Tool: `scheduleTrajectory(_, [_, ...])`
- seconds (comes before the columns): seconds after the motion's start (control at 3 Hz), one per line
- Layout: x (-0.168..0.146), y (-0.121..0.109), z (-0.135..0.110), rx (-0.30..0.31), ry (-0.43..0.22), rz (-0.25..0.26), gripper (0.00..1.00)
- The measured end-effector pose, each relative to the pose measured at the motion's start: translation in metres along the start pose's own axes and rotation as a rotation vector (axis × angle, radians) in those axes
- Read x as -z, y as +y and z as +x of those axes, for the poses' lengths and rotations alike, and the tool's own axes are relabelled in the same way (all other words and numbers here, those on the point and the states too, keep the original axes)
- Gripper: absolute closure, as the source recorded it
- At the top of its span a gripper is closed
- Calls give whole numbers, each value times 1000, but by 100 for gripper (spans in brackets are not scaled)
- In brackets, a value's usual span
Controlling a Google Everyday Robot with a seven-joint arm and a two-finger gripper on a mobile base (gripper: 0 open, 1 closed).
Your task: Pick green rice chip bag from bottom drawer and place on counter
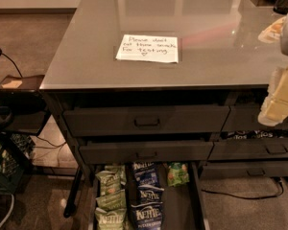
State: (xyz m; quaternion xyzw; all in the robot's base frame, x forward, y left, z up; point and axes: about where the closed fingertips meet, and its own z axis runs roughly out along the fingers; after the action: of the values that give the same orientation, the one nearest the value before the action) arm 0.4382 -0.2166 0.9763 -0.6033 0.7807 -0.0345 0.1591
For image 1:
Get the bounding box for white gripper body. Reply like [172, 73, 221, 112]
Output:
[257, 67, 288, 127]

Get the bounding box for green rice chip bag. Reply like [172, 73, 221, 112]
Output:
[167, 162, 189, 187]

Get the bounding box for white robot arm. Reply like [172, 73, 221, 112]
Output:
[257, 13, 288, 127]

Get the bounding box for dark snack bags in drawer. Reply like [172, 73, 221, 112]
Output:
[221, 129, 288, 140]

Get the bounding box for top right grey drawer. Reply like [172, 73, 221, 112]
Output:
[223, 104, 288, 131]

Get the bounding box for grey drawer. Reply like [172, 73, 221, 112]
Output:
[201, 161, 288, 178]
[63, 105, 229, 137]
[223, 104, 288, 131]
[208, 138, 288, 161]
[80, 140, 213, 164]

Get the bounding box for middle right grey drawer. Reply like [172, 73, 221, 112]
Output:
[208, 138, 288, 161]

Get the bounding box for bottom right grey drawer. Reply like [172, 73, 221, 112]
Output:
[201, 161, 288, 178]

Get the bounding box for top left grey drawer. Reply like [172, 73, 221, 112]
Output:
[63, 105, 229, 137]

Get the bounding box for blue Kettle bag back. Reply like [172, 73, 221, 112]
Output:
[132, 162, 159, 186]

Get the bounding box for blue kettle bag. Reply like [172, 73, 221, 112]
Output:
[132, 202, 163, 230]
[138, 184, 164, 203]
[132, 162, 159, 186]

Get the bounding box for blue Kettle bag middle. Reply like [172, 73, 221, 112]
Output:
[138, 184, 164, 203]

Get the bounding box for blue Kettle bag front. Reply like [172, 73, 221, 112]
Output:
[132, 202, 163, 230]

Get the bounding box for middle left grey drawer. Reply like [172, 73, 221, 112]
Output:
[80, 140, 213, 164]

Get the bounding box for open bottom left drawer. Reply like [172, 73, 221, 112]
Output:
[87, 162, 210, 230]

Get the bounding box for green Kettle bag back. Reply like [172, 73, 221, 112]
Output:
[96, 165, 127, 196]

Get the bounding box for green kettle bag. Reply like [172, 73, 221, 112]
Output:
[96, 165, 127, 196]
[96, 190, 127, 211]
[95, 208, 127, 230]

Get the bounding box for green Kettle bag middle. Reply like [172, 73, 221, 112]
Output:
[96, 190, 127, 211]

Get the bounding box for green Kettle bag front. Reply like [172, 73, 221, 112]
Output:
[95, 208, 127, 230]

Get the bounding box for grey cabinet with glass top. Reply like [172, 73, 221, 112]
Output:
[40, 0, 288, 230]

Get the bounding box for white handwritten paper note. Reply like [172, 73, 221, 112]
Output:
[116, 34, 179, 63]

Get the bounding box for black side table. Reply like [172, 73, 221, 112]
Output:
[0, 75, 50, 136]

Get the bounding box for black crate with snacks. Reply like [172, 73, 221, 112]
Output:
[0, 134, 35, 194]

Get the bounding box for black floor cable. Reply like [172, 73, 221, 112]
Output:
[201, 176, 285, 200]

